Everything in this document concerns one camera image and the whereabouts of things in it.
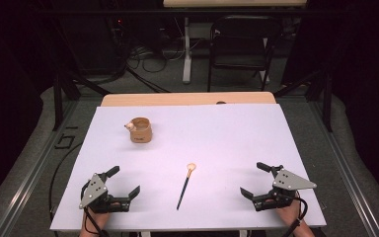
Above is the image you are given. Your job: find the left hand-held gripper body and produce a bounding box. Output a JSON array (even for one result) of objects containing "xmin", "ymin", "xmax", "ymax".
[{"xmin": 78, "ymin": 172, "xmax": 132, "ymax": 214}]

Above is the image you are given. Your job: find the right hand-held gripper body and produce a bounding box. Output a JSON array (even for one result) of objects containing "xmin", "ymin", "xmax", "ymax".
[{"xmin": 252, "ymin": 165, "xmax": 318, "ymax": 212}]

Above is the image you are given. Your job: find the black-handled spoon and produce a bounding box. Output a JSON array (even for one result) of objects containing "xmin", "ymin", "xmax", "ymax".
[{"xmin": 176, "ymin": 162, "xmax": 197, "ymax": 211}]

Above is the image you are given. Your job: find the person's left hand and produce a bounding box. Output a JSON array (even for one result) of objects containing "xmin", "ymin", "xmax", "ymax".
[{"xmin": 84, "ymin": 200, "xmax": 122, "ymax": 231}]

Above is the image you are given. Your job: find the person's right hand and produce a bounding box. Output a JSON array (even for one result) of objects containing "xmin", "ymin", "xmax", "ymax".
[{"xmin": 265, "ymin": 197, "xmax": 306, "ymax": 229}]

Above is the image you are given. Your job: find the white table cover sheet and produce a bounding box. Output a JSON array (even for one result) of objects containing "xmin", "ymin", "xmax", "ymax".
[{"xmin": 49, "ymin": 103, "xmax": 328, "ymax": 231}]

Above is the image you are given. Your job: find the light wooden table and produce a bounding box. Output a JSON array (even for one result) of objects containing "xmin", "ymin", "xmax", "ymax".
[{"xmin": 100, "ymin": 91, "xmax": 277, "ymax": 108}]

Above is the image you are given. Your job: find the black folding chair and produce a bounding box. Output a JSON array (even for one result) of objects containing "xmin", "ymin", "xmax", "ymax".
[{"xmin": 206, "ymin": 14, "xmax": 284, "ymax": 93}]

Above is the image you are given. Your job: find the dark equipment box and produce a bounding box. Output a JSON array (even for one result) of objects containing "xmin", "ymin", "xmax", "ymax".
[{"xmin": 58, "ymin": 13, "xmax": 129, "ymax": 75}]

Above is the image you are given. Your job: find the white desk leg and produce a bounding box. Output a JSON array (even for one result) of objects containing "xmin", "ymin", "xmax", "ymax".
[{"xmin": 182, "ymin": 17, "xmax": 193, "ymax": 84}]

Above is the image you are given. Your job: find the light wood desk top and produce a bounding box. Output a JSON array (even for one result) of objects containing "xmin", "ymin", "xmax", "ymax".
[{"xmin": 162, "ymin": 0, "xmax": 309, "ymax": 8}]

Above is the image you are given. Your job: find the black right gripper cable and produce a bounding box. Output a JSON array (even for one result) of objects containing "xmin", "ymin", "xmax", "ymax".
[{"xmin": 280, "ymin": 192, "xmax": 310, "ymax": 237}]

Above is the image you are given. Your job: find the thin black floor cable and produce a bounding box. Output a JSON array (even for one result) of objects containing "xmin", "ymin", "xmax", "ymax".
[{"xmin": 47, "ymin": 141, "xmax": 85, "ymax": 237}]

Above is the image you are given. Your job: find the aluminium floor rail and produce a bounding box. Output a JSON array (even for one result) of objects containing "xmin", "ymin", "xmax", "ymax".
[
  {"xmin": 309, "ymin": 100, "xmax": 379, "ymax": 237},
  {"xmin": 0, "ymin": 100, "xmax": 78, "ymax": 237}
]

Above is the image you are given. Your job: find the black metal frame stand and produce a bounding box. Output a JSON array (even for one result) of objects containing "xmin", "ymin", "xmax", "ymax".
[
  {"xmin": 274, "ymin": 68, "xmax": 334, "ymax": 132},
  {"xmin": 50, "ymin": 70, "xmax": 112, "ymax": 131}
]

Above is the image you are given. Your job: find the thick black floor cable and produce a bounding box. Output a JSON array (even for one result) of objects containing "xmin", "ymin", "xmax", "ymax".
[{"xmin": 124, "ymin": 63, "xmax": 172, "ymax": 94}]

